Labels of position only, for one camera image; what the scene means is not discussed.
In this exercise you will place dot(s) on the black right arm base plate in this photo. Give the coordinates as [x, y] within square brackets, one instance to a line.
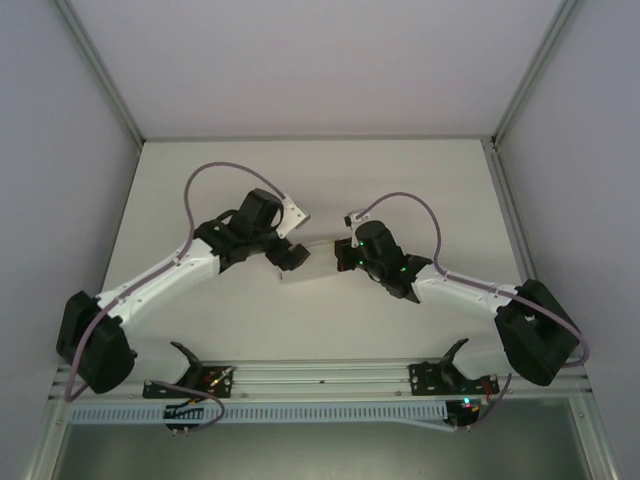
[425, 380]

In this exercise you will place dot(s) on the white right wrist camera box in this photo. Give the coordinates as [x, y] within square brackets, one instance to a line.
[356, 218]

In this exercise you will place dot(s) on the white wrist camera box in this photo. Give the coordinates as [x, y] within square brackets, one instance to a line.
[294, 217]
[356, 218]

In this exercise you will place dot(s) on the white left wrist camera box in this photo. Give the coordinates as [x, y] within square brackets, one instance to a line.
[294, 217]

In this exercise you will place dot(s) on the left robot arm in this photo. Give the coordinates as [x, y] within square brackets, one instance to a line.
[100, 345]

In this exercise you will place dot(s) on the black controller board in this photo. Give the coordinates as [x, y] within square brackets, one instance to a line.
[465, 412]
[182, 415]

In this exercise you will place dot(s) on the black right controller board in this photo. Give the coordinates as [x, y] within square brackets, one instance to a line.
[465, 412]

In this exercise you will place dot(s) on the grey metal panel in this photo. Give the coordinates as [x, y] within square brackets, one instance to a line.
[320, 452]

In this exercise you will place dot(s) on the aluminium frame post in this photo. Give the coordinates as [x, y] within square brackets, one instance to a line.
[535, 75]
[102, 75]

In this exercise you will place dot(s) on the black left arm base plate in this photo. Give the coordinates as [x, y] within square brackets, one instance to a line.
[160, 390]

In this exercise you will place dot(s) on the black left controller board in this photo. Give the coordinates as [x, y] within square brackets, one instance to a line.
[182, 415]

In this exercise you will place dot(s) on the aluminium mounting rail beam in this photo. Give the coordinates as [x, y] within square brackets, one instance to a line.
[320, 372]

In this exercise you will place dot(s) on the white paper box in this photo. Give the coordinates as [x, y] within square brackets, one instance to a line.
[320, 262]

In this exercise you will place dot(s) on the aluminium side rail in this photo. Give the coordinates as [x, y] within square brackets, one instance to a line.
[515, 225]

